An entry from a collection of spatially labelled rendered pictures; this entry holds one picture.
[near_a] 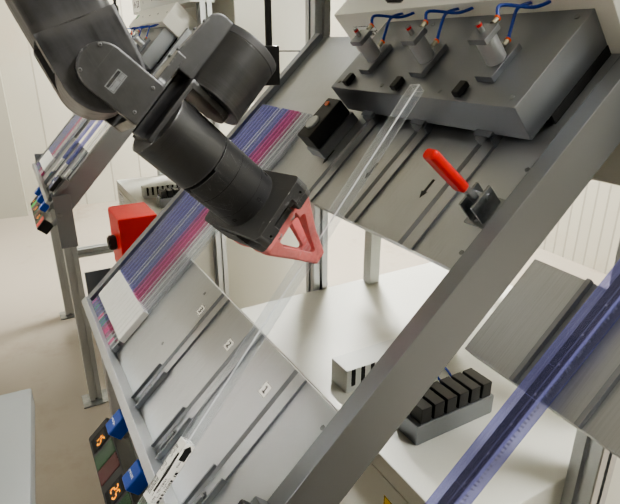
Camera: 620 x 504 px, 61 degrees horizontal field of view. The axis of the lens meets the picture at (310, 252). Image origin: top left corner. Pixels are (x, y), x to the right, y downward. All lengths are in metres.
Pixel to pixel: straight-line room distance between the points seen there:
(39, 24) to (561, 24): 0.48
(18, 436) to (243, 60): 0.74
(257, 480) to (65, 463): 1.35
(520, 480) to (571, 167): 0.45
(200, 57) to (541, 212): 0.35
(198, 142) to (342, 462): 0.31
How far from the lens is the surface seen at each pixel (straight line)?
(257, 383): 0.62
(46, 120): 4.52
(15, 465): 0.95
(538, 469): 0.87
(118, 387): 0.81
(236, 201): 0.44
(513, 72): 0.61
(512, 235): 0.54
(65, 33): 0.41
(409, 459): 0.84
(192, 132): 0.42
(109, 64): 0.40
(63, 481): 1.82
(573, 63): 0.63
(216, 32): 0.45
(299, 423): 0.56
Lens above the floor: 1.18
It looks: 21 degrees down
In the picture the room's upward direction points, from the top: straight up
